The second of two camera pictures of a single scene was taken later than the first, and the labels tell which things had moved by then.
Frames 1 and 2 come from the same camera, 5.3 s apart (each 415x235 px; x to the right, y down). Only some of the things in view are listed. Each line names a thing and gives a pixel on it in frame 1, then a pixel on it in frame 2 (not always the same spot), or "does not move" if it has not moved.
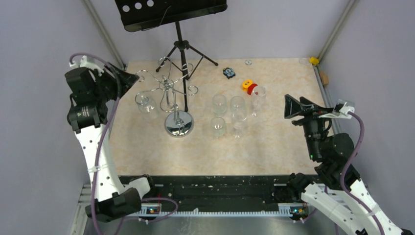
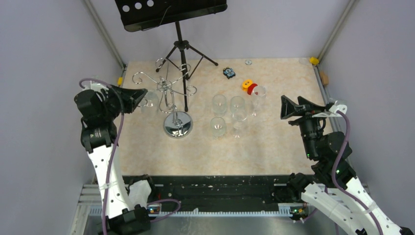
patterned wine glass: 237,105 does not move
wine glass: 218,127 does not move
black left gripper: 123,82 → 131,97
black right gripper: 292,107 does not move
